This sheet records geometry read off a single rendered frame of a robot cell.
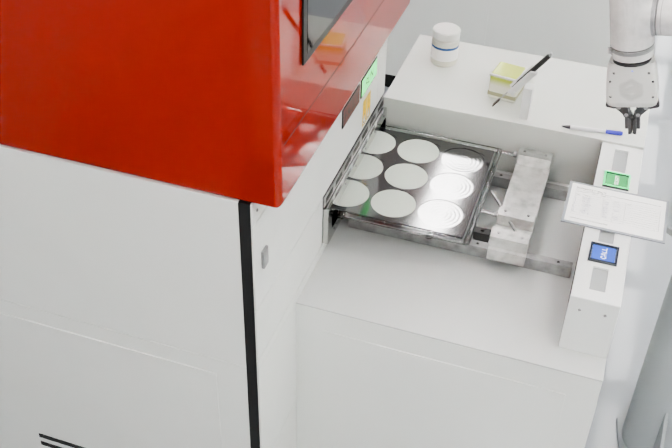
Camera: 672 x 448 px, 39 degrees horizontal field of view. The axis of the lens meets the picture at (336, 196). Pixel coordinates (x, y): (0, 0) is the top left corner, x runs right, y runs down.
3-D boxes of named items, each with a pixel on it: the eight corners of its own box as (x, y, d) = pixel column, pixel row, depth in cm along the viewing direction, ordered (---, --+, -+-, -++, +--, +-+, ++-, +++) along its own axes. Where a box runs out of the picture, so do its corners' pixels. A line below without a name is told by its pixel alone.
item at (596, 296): (558, 347, 187) (570, 295, 179) (591, 189, 229) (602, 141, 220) (606, 359, 185) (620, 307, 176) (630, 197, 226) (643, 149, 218)
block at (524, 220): (495, 224, 208) (497, 213, 206) (498, 214, 210) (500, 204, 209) (532, 232, 206) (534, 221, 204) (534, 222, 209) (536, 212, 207)
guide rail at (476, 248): (348, 227, 215) (348, 216, 214) (350, 221, 217) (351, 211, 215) (569, 278, 203) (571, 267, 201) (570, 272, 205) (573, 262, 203)
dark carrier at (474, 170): (310, 205, 209) (310, 203, 209) (357, 125, 235) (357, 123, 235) (462, 239, 201) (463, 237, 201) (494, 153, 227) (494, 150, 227)
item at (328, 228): (320, 243, 206) (321, 209, 201) (379, 137, 240) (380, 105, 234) (328, 245, 206) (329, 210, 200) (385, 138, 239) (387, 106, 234)
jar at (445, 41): (427, 65, 246) (430, 32, 240) (433, 52, 251) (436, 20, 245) (453, 69, 244) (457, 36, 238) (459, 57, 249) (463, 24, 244)
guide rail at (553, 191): (382, 162, 236) (382, 152, 234) (384, 158, 237) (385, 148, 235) (585, 205, 224) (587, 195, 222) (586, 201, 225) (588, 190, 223)
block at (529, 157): (515, 163, 226) (517, 153, 224) (518, 156, 229) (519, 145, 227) (549, 170, 224) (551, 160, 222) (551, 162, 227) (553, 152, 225)
